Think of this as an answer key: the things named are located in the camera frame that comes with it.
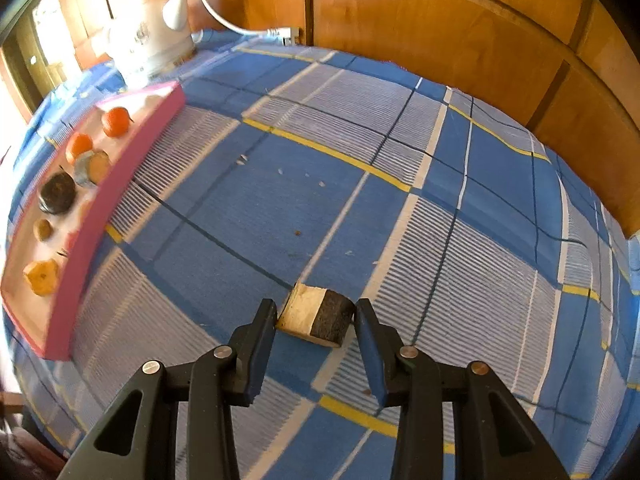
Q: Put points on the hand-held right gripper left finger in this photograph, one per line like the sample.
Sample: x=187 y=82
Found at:
x=262 y=355

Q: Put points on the small yellow round fruit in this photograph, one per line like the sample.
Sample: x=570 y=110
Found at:
x=42 y=229

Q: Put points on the blue plaid tablecloth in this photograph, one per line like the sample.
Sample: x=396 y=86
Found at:
x=450 y=185

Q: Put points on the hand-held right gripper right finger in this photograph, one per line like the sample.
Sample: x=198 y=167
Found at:
x=370 y=355

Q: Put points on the white power plug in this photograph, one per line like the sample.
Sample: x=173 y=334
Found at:
x=287 y=35

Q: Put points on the wooden glass door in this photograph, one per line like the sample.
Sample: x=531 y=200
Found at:
x=30 y=40

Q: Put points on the white floral electric kettle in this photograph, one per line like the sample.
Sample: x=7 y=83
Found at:
x=145 y=45

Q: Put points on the orange tangerine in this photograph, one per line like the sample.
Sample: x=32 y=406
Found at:
x=79 y=146
x=116 y=121

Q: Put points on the yellow pear piece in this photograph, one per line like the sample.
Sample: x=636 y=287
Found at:
x=41 y=277

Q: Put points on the dark brown round fruit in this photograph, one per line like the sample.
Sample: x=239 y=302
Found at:
x=57 y=192

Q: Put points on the pink-edged white tray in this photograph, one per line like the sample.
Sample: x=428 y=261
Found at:
x=92 y=230

